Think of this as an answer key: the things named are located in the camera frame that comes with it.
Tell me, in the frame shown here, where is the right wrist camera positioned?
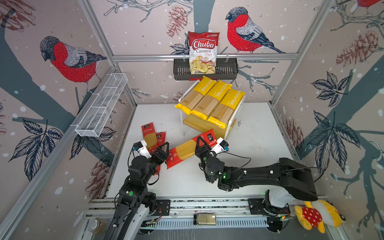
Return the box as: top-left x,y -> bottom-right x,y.
212,138 -> 229,154

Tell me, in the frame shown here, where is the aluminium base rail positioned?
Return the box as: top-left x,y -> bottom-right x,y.
86,195 -> 295,232

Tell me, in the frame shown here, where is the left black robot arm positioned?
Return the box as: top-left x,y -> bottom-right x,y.
104,141 -> 169,240

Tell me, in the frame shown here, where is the horizontal aluminium frame bar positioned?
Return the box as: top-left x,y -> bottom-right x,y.
112,53 -> 300,63

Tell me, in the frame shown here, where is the black wire hanging basket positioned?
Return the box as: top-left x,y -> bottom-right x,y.
173,57 -> 239,81

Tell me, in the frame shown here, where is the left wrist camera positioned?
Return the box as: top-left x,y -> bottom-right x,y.
133,140 -> 151,159

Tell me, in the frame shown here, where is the white mesh wall basket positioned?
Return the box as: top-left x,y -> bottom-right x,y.
75,73 -> 128,138

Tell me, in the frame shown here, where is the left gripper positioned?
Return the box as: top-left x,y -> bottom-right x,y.
142,141 -> 169,185

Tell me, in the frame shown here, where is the yellow plush toy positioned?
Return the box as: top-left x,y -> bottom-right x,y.
294,200 -> 346,234

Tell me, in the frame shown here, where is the red spaghetti box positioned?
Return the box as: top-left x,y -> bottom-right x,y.
156,132 -> 166,175
142,123 -> 158,150
166,129 -> 217,169

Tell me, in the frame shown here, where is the yellow spaghetti bag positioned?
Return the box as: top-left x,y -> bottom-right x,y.
191,81 -> 232,121
175,76 -> 217,115
207,89 -> 245,129

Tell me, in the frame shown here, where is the Chuba cassava chips bag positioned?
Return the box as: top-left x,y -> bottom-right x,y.
188,32 -> 220,74

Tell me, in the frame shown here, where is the wooden two-tier shelf rack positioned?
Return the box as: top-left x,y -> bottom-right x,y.
178,79 -> 245,139

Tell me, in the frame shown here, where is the glass spice jar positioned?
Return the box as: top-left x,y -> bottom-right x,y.
87,218 -> 111,234

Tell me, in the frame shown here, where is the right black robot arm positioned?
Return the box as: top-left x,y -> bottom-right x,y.
195,137 -> 319,209

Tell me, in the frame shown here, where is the small glass container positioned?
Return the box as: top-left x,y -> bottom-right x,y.
194,213 -> 217,226

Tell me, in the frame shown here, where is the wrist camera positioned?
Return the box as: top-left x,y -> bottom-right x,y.
133,140 -> 151,159
212,138 -> 229,154

